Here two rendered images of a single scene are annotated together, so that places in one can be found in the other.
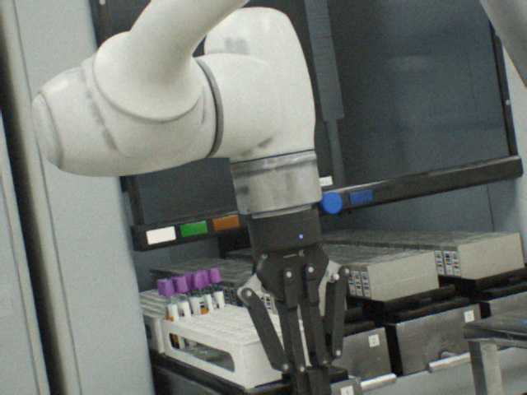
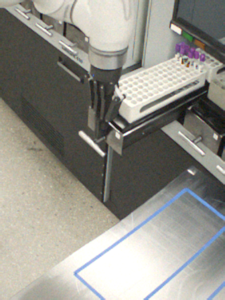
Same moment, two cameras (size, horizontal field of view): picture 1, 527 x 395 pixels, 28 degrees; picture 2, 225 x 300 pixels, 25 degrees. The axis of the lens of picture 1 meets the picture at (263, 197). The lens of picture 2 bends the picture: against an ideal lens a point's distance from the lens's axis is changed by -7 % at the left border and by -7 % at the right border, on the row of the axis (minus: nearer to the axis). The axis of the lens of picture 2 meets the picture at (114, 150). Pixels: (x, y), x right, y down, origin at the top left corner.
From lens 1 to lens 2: 1.36 m
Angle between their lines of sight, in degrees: 73
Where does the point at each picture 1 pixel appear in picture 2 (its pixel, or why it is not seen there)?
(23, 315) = (136, 18)
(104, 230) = (167, 11)
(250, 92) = (81, 19)
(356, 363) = (206, 136)
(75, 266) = (154, 15)
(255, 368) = not seen: hidden behind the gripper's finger
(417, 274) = not seen: outside the picture
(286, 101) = (92, 30)
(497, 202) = not seen: outside the picture
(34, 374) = (134, 37)
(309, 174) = (99, 58)
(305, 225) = (96, 73)
